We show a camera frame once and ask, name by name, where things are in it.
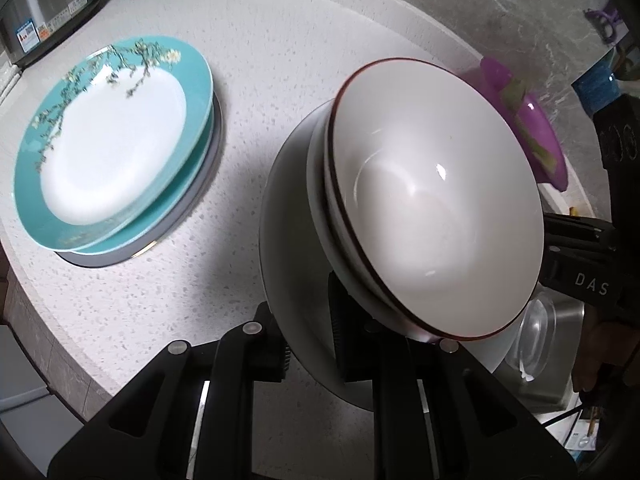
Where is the blue mesh object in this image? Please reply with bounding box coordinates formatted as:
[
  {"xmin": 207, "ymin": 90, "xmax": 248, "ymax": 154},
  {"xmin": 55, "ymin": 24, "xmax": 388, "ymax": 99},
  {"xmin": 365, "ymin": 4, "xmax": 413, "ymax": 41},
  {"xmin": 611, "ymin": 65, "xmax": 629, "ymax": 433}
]
[{"xmin": 572, "ymin": 54, "xmax": 627, "ymax": 112}]

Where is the small white bowl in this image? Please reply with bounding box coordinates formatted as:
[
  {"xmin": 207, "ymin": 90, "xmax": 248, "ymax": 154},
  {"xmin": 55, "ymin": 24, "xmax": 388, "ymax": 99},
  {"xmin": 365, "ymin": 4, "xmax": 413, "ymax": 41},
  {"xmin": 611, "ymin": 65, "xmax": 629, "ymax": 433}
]
[{"xmin": 327, "ymin": 58, "xmax": 547, "ymax": 339}]

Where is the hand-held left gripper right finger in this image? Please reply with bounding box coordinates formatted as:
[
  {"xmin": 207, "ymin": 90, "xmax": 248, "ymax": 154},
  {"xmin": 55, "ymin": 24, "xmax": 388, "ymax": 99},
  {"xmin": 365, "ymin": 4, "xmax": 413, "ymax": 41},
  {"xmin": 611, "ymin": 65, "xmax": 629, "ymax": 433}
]
[{"xmin": 328, "ymin": 272, "xmax": 577, "ymax": 480}]

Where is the purple plastic object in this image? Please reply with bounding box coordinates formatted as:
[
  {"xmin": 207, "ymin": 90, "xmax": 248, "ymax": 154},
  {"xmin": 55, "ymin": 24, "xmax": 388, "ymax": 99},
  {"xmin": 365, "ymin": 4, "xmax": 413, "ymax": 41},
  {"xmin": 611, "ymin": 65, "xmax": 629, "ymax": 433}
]
[{"xmin": 584, "ymin": 7, "xmax": 627, "ymax": 45}]

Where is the white bowl with red print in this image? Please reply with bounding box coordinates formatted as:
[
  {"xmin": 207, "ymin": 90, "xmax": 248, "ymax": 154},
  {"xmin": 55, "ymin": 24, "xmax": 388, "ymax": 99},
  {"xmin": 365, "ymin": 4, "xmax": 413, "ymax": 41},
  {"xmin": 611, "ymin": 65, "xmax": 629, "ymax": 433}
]
[{"xmin": 306, "ymin": 105, "xmax": 436, "ymax": 347}]

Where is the stainless steel rice cooker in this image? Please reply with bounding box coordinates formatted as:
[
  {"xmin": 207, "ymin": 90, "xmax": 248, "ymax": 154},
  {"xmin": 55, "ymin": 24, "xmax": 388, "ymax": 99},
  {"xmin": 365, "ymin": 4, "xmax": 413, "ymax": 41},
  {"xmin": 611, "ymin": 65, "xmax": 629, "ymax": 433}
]
[{"xmin": 0, "ymin": 0, "xmax": 104, "ymax": 69}]

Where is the large white bowl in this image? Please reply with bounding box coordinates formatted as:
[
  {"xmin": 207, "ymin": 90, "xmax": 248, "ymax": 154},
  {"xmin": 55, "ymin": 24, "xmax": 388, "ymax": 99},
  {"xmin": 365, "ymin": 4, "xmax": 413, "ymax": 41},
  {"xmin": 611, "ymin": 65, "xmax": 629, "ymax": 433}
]
[{"xmin": 258, "ymin": 99, "xmax": 527, "ymax": 411}]

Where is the purple plastic basin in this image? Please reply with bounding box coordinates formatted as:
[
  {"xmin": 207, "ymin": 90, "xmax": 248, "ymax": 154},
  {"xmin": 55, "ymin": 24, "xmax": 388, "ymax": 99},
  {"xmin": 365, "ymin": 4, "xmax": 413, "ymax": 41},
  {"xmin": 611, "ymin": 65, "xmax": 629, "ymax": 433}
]
[{"xmin": 459, "ymin": 57, "xmax": 569, "ymax": 192}]

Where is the white plate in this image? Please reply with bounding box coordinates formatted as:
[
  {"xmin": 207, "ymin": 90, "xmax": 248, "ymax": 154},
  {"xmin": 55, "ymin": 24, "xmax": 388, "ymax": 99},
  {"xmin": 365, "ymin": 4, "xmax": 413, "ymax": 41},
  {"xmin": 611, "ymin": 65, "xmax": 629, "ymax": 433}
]
[{"xmin": 56, "ymin": 97, "xmax": 225, "ymax": 269}]

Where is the teal floral plate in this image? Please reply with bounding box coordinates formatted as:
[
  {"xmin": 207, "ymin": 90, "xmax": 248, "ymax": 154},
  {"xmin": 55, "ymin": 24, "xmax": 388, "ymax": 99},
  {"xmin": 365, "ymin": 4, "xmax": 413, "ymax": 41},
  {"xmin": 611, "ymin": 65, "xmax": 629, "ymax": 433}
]
[
  {"xmin": 27, "ymin": 87, "xmax": 217, "ymax": 254},
  {"xmin": 13, "ymin": 35, "xmax": 214, "ymax": 252}
]

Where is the person's right hand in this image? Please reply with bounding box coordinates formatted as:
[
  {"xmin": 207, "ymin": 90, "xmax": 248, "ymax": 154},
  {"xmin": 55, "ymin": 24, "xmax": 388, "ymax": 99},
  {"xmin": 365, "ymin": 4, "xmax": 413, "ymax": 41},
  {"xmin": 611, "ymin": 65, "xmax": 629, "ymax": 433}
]
[{"xmin": 572, "ymin": 305, "xmax": 640, "ymax": 397}]

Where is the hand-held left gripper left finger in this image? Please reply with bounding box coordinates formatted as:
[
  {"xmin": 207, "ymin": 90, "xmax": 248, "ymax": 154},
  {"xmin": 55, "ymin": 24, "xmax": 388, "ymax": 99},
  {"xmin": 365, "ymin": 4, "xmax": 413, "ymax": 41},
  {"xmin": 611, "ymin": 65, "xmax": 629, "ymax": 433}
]
[{"xmin": 47, "ymin": 302, "xmax": 292, "ymax": 480}]

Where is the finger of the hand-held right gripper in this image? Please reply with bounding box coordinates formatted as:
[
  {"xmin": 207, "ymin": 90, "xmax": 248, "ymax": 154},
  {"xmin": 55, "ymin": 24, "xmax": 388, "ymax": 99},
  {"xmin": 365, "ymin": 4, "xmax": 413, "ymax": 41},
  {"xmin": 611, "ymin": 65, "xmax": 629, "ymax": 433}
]
[{"xmin": 543, "ymin": 212, "xmax": 619, "ymax": 250}]

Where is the clear glass lid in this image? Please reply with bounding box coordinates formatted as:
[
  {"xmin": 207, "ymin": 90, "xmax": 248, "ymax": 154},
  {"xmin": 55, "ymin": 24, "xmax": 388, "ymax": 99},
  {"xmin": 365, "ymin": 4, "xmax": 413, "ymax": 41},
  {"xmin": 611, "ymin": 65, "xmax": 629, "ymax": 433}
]
[{"xmin": 514, "ymin": 297, "xmax": 557, "ymax": 382}]

